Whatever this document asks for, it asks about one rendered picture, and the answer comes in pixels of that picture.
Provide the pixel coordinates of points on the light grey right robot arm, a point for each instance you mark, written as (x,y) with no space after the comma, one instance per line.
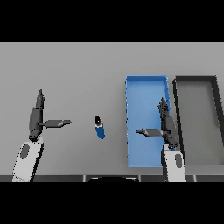
(174,163)

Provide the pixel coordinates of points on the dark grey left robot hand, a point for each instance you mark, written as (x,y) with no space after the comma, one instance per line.
(35,119)

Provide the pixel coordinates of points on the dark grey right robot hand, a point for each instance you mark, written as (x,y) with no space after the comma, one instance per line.
(168,125)

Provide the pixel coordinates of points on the blue bin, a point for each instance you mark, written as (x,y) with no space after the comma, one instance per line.
(145,116)

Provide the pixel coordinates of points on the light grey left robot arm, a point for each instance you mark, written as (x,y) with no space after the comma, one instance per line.
(26,160)

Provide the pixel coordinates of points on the dark grey bin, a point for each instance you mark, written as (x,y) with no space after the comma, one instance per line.
(201,116)

